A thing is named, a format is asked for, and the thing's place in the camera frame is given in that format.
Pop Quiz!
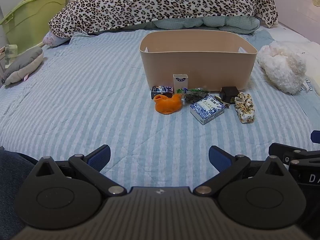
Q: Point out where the small black box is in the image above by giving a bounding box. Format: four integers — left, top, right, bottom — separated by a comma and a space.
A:
219, 86, 239, 105

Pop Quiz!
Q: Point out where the blue white patterned box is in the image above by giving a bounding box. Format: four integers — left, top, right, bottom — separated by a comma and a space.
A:
190, 94, 225, 125

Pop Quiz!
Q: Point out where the person's jeans leg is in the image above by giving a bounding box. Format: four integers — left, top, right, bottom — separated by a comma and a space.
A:
0, 146, 35, 240

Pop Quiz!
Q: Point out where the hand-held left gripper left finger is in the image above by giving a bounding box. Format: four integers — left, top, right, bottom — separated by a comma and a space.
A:
35, 144, 127, 197

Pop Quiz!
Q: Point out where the dark blue small box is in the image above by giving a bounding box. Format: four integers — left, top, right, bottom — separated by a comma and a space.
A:
151, 86, 174, 100

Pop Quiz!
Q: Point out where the small white box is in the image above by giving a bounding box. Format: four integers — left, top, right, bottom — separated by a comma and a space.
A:
173, 74, 188, 90

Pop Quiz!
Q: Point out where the clear plastic container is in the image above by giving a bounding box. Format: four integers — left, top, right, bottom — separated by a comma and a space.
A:
0, 44, 18, 68

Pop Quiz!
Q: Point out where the white fluffy cushion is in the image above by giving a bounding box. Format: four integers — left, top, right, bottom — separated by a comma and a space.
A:
257, 41, 307, 95

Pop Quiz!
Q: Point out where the pale purple headboard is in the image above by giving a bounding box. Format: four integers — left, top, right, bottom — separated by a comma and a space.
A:
262, 0, 320, 45

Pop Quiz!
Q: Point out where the grey plush pillow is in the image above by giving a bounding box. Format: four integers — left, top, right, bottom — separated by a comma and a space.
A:
1, 46, 44, 86

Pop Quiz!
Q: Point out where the light blue folded quilt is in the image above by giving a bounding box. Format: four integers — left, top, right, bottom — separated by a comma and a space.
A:
150, 15, 260, 35

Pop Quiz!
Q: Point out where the leopard print blanket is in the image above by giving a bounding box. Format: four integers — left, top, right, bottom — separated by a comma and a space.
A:
48, 0, 279, 47

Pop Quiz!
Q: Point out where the beige plastic storage bin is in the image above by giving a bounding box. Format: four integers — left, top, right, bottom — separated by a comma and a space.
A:
139, 29, 258, 92

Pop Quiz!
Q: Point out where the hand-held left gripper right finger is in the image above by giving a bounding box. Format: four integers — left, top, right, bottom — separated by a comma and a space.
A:
193, 145, 288, 197

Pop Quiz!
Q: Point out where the green plastic storage box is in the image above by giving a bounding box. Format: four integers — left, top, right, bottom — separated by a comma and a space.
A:
0, 0, 67, 55

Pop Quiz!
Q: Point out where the dark green snack packet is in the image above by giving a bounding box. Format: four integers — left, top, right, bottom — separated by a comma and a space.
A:
175, 87, 210, 103

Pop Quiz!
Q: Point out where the leopard print scrunchie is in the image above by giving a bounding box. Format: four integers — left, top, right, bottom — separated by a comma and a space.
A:
234, 92, 255, 124

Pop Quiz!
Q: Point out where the orange sock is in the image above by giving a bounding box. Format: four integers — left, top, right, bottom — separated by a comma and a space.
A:
153, 93, 182, 115

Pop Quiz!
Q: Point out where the pink floral cloth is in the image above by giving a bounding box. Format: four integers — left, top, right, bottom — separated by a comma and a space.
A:
42, 31, 72, 47

